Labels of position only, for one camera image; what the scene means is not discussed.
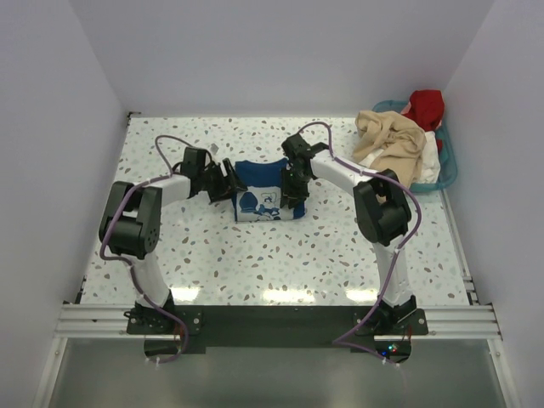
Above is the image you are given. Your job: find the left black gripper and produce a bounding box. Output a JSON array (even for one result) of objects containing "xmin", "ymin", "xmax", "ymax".
[{"xmin": 198, "ymin": 159, "xmax": 247, "ymax": 203}]

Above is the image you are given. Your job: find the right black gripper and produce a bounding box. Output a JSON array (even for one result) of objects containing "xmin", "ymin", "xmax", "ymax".
[{"xmin": 280, "ymin": 167, "xmax": 312, "ymax": 208}]

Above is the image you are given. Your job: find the blue printed t shirt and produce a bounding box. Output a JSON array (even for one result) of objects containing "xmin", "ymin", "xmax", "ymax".
[{"xmin": 232, "ymin": 158, "xmax": 306, "ymax": 223}]

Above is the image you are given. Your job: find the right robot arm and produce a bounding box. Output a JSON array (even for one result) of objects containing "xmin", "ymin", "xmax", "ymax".
[{"xmin": 280, "ymin": 133, "xmax": 417, "ymax": 343}]

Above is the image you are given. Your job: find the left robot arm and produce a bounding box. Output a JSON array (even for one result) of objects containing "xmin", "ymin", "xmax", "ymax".
[{"xmin": 99, "ymin": 146, "xmax": 247, "ymax": 339}]

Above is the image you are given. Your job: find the beige t shirt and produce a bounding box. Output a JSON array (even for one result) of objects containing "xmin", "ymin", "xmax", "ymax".
[{"xmin": 352, "ymin": 110, "xmax": 426, "ymax": 187}]

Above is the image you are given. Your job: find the white t shirt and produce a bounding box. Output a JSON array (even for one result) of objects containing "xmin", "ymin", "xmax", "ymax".
[{"xmin": 354, "ymin": 128, "xmax": 441, "ymax": 188}]

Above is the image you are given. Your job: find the red t shirt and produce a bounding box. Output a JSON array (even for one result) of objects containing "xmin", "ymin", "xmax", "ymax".
[{"xmin": 400, "ymin": 89, "xmax": 445, "ymax": 132}]

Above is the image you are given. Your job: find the teal laundry basket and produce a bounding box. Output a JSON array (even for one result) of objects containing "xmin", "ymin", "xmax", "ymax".
[{"xmin": 372, "ymin": 99, "xmax": 458, "ymax": 194}]

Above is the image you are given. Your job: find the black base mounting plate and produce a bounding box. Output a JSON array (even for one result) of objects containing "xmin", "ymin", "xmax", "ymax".
[{"xmin": 124, "ymin": 305, "xmax": 429, "ymax": 362}]

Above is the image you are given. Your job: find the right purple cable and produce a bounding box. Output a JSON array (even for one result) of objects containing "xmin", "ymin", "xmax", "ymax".
[{"xmin": 297, "ymin": 122, "xmax": 424, "ymax": 360}]

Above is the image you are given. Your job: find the aluminium frame rail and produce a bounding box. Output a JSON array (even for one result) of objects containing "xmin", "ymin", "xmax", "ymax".
[{"xmin": 54, "ymin": 276, "xmax": 502, "ymax": 340}]

